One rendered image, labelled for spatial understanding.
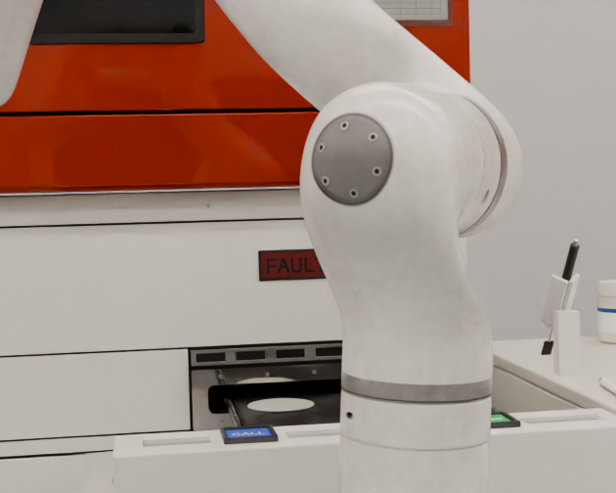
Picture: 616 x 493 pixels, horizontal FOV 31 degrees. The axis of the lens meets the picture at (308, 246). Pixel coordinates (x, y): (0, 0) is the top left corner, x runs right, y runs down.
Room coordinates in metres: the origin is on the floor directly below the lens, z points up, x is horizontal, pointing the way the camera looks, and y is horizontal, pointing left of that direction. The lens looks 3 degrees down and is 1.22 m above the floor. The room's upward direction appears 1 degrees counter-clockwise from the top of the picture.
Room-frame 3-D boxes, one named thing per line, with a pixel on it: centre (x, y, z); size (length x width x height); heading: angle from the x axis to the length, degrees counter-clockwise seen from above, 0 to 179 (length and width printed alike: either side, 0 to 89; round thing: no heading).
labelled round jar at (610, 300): (1.74, -0.49, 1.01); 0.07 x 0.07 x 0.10
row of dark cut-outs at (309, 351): (1.74, -0.03, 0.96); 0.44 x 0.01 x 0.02; 99
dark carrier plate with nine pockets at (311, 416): (1.53, -0.08, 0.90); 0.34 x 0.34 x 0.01; 9
